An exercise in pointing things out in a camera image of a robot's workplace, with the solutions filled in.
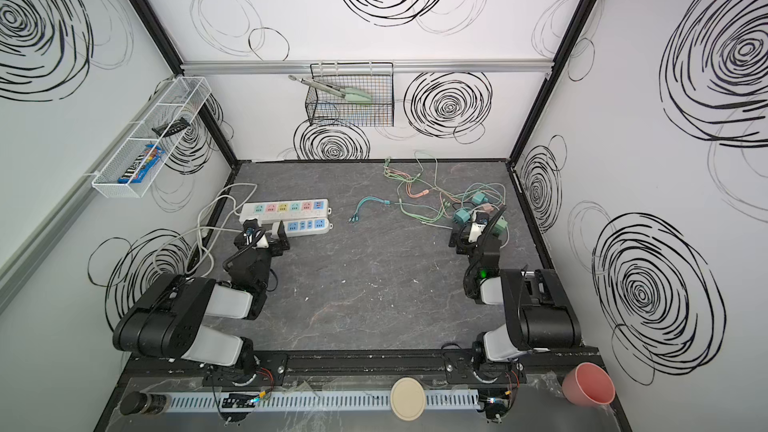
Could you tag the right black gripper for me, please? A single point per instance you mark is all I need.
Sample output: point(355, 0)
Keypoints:
point(487, 234)

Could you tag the teal plug adapter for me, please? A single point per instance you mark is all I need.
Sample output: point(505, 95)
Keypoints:
point(462, 216)

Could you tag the long colourful power strip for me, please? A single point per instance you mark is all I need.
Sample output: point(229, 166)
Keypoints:
point(276, 211)

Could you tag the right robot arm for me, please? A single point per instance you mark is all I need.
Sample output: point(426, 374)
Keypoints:
point(538, 315)

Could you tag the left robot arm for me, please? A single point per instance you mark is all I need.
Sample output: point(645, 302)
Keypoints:
point(166, 322)

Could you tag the green plug adapter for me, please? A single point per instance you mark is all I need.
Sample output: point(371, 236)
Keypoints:
point(479, 198)

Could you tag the short blue power strip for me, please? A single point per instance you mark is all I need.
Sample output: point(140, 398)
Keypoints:
point(307, 227)

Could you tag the blue candy packet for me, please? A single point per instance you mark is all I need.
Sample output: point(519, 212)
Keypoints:
point(141, 166)

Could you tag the black remote control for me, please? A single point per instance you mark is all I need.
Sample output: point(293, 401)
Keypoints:
point(171, 128)

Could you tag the beige round lid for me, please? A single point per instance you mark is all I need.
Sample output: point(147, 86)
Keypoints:
point(408, 399)

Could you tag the green tongs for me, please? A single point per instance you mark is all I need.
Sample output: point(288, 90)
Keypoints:
point(351, 95)

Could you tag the pink cup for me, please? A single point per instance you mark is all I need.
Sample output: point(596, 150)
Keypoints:
point(588, 385)

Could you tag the dark jar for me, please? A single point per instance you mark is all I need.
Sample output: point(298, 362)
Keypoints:
point(142, 403)

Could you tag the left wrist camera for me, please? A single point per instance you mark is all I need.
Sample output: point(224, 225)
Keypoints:
point(262, 242)

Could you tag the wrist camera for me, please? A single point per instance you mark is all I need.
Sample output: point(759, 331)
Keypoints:
point(476, 230)
point(262, 242)

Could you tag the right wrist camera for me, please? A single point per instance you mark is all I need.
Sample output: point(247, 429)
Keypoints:
point(476, 230)

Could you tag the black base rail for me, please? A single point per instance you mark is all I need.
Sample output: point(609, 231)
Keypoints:
point(450, 364)

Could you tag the clear wall shelf basket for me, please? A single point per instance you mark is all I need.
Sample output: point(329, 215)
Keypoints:
point(180, 97)

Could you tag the black wire basket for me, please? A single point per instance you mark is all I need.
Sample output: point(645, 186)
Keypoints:
point(374, 77)

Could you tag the white slotted cable duct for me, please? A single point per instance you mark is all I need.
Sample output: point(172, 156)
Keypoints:
point(325, 401)

